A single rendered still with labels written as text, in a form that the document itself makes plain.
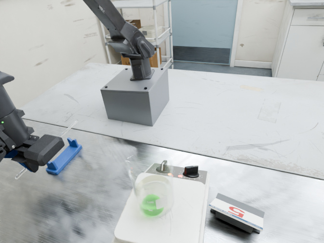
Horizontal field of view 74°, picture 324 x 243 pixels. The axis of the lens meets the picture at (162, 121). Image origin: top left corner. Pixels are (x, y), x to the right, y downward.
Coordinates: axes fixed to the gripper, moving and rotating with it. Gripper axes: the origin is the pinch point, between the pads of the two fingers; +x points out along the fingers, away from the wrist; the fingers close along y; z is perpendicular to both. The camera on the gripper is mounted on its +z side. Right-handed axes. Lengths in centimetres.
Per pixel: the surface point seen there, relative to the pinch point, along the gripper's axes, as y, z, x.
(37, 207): 3.6, 5.2, 7.7
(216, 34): -1, -290, 58
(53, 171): 1.0, -3.0, 6.8
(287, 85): 55, -61, 8
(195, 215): 35.9, 2.0, -1.2
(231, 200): 41.0, -7.8, 7.3
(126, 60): -89, -195, 63
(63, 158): 0.3, -7.2, 6.9
